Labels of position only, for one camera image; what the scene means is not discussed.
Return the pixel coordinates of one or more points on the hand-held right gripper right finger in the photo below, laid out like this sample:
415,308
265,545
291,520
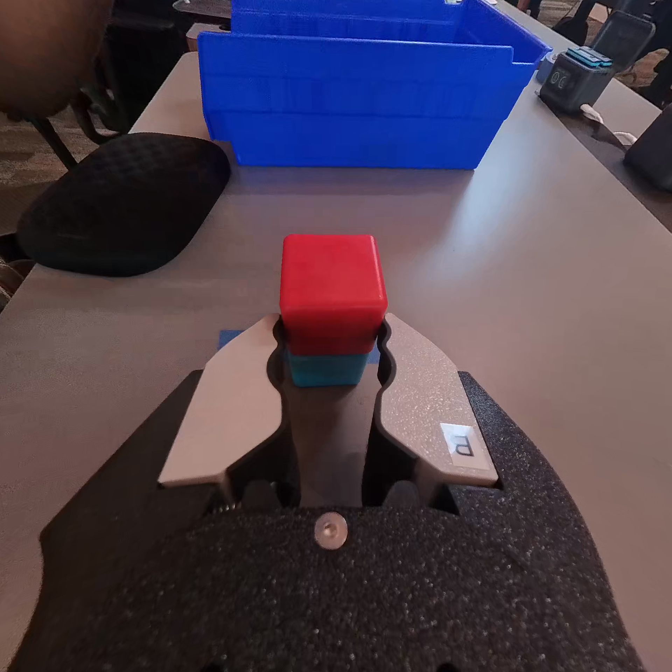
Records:
425,410

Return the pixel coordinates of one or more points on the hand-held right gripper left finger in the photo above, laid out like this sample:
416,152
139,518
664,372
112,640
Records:
223,415

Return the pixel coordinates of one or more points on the teal foam cube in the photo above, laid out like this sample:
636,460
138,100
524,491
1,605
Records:
331,370

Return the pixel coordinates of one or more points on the red foam cube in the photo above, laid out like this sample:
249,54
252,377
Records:
332,289

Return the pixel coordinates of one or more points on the person's left forearm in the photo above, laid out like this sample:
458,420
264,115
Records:
47,53

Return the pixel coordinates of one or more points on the blue tape strip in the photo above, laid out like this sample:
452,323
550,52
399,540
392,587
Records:
231,338

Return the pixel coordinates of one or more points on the black textured armrest pad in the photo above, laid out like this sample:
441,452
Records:
121,205

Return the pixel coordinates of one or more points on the black power unit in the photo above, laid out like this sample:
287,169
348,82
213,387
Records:
574,79
653,152

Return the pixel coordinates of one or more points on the black office chair frame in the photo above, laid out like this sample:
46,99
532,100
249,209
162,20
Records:
68,131

